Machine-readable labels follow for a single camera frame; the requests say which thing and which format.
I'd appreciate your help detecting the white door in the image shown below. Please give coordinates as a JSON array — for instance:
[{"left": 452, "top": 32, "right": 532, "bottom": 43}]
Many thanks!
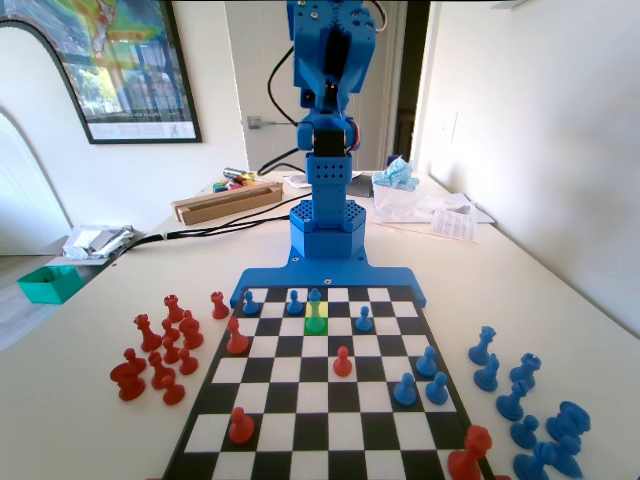
[{"left": 224, "top": 0, "right": 404, "bottom": 172}]

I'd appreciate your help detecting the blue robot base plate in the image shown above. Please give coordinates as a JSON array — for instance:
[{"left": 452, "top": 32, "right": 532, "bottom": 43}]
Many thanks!
[{"left": 229, "top": 248, "right": 429, "bottom": 309}]

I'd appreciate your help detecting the pile of silver white wrappers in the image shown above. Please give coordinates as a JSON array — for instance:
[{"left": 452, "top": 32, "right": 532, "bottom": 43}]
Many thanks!
[{"left": 62, "top": 224, "right": 136, "bottom": 261}]

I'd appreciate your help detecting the red chess knight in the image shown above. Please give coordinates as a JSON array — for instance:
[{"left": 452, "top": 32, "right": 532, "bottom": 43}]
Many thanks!
[{"left": 109, "top": 348, "right": 148, "bottom": 402}]

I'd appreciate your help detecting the silver door handle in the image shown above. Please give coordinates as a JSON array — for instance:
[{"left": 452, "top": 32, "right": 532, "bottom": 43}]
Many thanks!
[{"left": 247, "top": 115, "right": 297, "bottom": 130}]

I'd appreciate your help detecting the green plastic bin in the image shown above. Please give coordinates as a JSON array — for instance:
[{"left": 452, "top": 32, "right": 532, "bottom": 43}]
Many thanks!
[{"left": 17, "top": 264, "right": 85, "bottom": 305}]

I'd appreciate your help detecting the blue chess queen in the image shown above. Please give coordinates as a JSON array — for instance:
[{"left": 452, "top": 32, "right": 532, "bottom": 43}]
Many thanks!
[{"left": 468, "top": 325, "right": 499, "bottom": 366}]

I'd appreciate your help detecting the black and white chessboard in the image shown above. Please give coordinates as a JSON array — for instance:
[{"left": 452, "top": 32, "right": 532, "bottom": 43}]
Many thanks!
[{"left": 162, "top": 284, "right": 496, "bottom": 480}]

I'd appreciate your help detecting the blue plastic chess rook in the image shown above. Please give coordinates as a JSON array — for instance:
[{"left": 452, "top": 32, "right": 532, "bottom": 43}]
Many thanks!
[{"left": 545, "top": 400, "right": 592, "bottom": 444}]

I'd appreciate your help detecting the white paper stack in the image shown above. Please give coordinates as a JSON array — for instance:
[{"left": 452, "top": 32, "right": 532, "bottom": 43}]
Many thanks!
[{"left": 414, "top": 192, "right": 496, "bottom": 225}]

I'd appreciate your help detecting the blue patterned mask pack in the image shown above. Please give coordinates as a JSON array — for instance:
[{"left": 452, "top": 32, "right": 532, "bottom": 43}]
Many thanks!
[{"left": 372, "top": 157, "right": 421, "bottom": 192}]

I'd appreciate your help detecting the long brown cardboard box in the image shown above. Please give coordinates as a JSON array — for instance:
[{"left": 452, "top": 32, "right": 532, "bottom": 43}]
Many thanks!
[{"left": 171, "top": 180, "right": 285, "bottom": 226}]

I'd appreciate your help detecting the black framed poster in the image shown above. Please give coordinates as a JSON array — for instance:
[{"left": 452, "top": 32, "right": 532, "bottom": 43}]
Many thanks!
[{"left": 0, "top": 0, "right": 203, "bottom": 145}]

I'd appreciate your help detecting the thin orange stick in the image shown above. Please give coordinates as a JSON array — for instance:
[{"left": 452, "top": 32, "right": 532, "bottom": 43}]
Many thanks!
[{"left": 369, "top": 221, "right": 442, "bottom": 237}]

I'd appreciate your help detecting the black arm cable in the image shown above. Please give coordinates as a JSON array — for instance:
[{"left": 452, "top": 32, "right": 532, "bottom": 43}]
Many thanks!
[{"left": 268, "top": 45, "right": 301, "bottom": 126}]

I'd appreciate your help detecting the black cable bundle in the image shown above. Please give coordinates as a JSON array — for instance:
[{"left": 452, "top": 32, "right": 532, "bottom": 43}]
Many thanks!
[{"left": 114, "top": 192, "right": 314, "bottom": 251}]

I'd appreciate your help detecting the tall blue chess king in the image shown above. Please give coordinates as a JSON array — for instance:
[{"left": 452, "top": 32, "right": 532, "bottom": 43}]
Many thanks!
[{"left": 304, "top": 287, "right": 326, "bottom": 335}]

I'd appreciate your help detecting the blue chess bishop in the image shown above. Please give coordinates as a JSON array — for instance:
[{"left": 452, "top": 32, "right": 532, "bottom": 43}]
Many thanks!
[{"left": 496, "top": 379, "right": 530, "bottom": 421}]

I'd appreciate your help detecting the white arched panel black edge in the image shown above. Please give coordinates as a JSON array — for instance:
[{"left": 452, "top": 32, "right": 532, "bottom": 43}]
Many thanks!
[{"left": 0, "top": 19, "right": 94, "bottom": 241}]

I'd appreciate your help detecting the multicolour marker set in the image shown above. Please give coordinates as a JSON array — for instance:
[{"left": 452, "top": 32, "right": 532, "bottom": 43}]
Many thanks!
[{"left": 212, "top": 179, "right": 254, "bottom": 194}]

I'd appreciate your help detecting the dark grey flat box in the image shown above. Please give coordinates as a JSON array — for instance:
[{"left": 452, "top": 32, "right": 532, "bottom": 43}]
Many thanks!
[{"left": 347, "top": 174, "right": 376, "bottom": 199}]

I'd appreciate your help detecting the clear plastic bag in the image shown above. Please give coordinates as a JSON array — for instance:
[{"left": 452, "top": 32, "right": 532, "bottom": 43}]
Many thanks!
[{"left": 372, "top": 182, "right": 437, "bottom": 224}]

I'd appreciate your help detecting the black power cable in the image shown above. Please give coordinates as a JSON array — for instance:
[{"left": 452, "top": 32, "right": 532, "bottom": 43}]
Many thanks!
[{"left": 257, "top": 147, "right": 309, "bottom": 176}]

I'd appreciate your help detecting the printed paper sheet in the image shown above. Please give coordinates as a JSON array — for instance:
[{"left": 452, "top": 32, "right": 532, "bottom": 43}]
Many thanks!
[{"left": 429, "top": 207, "right": 481, "bottom": 245}]

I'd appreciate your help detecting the blue chess knight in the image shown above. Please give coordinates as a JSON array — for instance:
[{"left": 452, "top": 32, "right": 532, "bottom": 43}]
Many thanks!
[{"left": 473, "top": 353, "right": 500, "bottom": 393}]

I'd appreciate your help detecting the red chess piece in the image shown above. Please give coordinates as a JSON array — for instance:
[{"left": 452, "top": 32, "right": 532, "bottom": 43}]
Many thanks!
[{"left": 148, "top": 351, "right": 177, "bottom": 390}]

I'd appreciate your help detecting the red chess bishop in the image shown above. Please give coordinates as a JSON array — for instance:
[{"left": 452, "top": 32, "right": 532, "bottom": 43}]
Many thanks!
[
  {"left": 178, "top": 309, "right": 205, "bottom": 350},
  {"left": 225, "top": 316, "right": 250, "bottom": 355}
]

